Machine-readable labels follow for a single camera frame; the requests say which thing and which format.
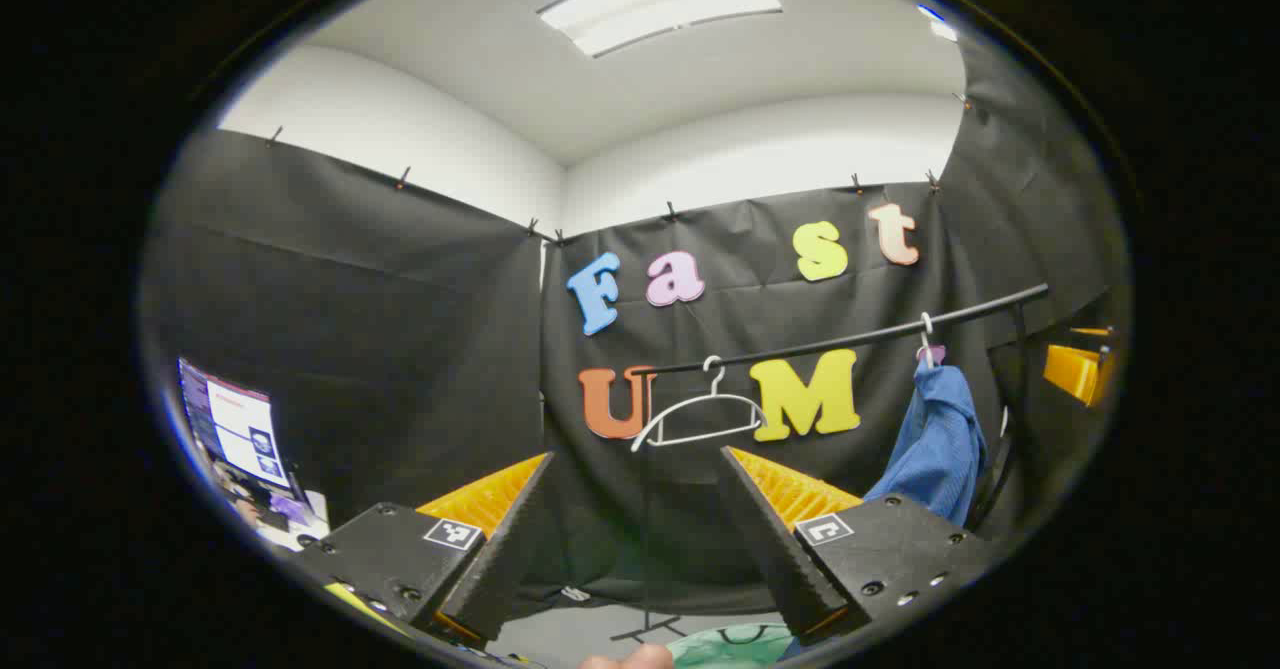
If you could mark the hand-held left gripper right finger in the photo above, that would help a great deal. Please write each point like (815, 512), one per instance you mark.
(775, 549)

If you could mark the black backdrop cloth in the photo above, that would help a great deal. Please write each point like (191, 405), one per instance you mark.
(400, 349)

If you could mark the blue knitted garment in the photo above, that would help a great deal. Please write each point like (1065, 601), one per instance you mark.
(935, 449)

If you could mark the black clothes rack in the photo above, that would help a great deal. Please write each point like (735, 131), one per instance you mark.
(850, 337)

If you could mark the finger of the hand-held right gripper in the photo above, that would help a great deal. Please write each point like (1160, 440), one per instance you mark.
(1078, 371)

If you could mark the printed poster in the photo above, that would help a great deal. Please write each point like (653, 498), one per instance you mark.
(240, 424)

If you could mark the large ceiling light panel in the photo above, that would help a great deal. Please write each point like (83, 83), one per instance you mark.
(660, 4)

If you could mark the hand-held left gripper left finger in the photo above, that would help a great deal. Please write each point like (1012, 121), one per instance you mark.
(500, 559)

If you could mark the white plastic hanger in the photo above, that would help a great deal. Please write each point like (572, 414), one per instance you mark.
(700, 404)
(926, 334)

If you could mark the small ceiling light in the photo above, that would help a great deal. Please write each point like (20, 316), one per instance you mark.
(940, 24)

